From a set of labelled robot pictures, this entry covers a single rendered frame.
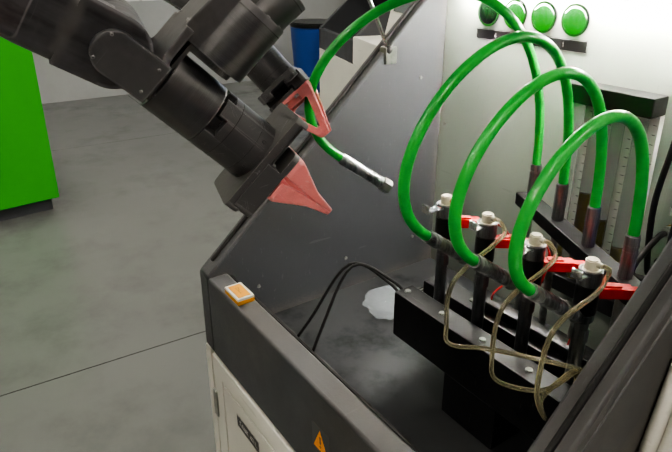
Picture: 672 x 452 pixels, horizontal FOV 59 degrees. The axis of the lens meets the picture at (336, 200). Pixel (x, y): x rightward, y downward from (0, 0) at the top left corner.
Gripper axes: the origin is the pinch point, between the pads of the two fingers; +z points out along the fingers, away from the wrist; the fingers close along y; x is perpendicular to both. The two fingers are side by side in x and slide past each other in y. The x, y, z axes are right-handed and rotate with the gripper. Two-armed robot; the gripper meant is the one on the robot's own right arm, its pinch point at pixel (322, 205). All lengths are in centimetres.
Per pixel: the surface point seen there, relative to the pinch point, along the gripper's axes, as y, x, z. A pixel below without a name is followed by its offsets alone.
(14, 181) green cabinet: -130, 323, 6
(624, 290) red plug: 14.7, -6.1, 34.3
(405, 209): 5.2, 7.0, 12.6
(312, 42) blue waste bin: 83, 599, 176
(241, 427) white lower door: -43, 33, 34
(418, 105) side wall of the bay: 23, 55, 31
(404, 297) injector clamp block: -5.1, 20.8, 32.7
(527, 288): 7.2, -7.8, 20.5
